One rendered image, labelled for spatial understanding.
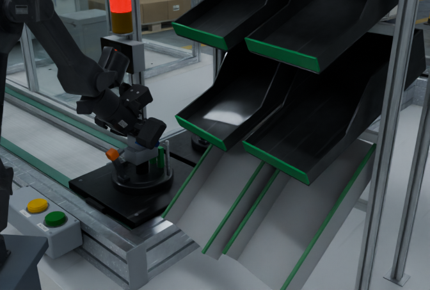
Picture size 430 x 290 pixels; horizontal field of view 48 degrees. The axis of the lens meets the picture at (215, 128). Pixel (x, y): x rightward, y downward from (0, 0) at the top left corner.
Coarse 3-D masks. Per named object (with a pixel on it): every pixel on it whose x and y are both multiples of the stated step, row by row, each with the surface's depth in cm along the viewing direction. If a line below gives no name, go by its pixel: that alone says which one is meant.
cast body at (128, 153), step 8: (128, 136) 106; (128, 144) 107; (136, 144) 104; (128, 152) 105; (136, 152) 104; (144, 152) 105; (152, 152) 107; (128, 160) 106; (136, 160) 104; (144, 160) 106
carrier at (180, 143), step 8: (176, 136) 131; (184, 136) 131; (192, 136) 127; (160, 144) 127; (176, 144) 127; (184, 144) 127; (192, 144) 125; (200, 144) 122; (208, 144) 123; (176, 152) 123; (184, 152) 123; (192, 152) 123; (200, 152) 123; (184, 160) 120; (192, 160) 119
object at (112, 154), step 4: (112, 148) 102; (120, 148) 103; (108, 152) 101; (112, 152) 101; (116, 152) 101; (120, 152) 102; (108, 156) 101; (112, 156) 100; (116, 156) 101; (112, 160) 101; (116, 160) 102; (116, 164) 102; (120, 164) 103; (116, 168) 104; (120, 168) 103; (120, 172) 104; (124, 172) 105; (120, 176) 105; (124, 176) 105
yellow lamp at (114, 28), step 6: (114, 12) 115; (126, 12) 115; (114, 18) 115; (120, 18) 114; (126, 18) 115; (114, 24) 115; (120, 24) 115; (126, 24) 115; (114, 30) 116; (120, 30) 116; (126, 30) 116; (132, 30) 118
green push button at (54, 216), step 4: (52, 212) 98; (56, 212) 98; (60, 212) 98; (48, 216) 97; (52, 216) 97; (56, 216) 97; (60, 216) 97; (64, 216) 97; (48, 220) 95; (52, 220) 95; (56, 220) 95; (60, 220) 96; (64, 220) 97; (48, 224) 96; (52, 224) 95; (56, 224) 95; (60, 224) 96
